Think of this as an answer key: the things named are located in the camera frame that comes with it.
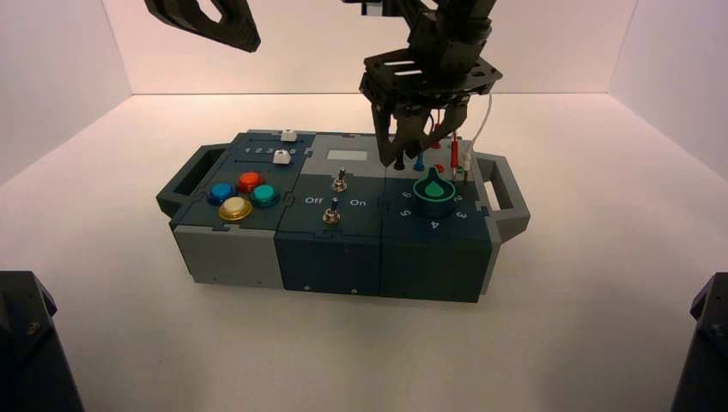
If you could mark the red dome push button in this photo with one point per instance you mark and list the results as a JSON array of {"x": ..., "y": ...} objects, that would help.
[{"x": 249, "y": 182}]

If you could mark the teal dome push button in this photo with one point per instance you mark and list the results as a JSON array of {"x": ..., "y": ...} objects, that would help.
[{"x": 265, "y": 195}]

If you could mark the yellow dome push button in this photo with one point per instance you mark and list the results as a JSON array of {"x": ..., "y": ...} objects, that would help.
[{"x": 235, "y": 209}]

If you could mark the blue dome push button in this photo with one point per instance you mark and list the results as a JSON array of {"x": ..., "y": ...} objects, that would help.
[{"x": 221, "y": 193}]

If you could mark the metal toggle switch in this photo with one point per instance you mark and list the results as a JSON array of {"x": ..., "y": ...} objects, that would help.
[
  {"x": 331, "y": 213},
  {"x": 340, "y": 182}
]

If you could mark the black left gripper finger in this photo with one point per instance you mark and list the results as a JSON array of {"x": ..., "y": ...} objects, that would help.
[{"x": 227, "y": 23}]

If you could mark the white slider cap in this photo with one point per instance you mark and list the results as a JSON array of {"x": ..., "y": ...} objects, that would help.
[
  {"x": 289, "y": 136},
  {"x": 282, "y": 157}
]

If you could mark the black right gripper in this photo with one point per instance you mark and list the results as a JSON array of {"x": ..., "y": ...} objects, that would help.
[{"x": 443, "y": 74}]

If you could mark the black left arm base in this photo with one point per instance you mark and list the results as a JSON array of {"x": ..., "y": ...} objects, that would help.
[{"x": 28, "y": 364}]

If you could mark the green black rotary knob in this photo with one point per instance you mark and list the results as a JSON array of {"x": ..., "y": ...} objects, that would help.
[{"x": 433, "y": 196}]

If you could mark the grey teal control box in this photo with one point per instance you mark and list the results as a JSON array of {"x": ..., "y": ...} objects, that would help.
[{"x": 330, "y": 256}]

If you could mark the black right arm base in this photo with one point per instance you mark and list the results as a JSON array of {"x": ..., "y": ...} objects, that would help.
[{"x": 705, "y": 364}]

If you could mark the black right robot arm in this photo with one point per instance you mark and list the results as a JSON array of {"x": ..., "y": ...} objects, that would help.
[{"x": 455, "y": 7}]

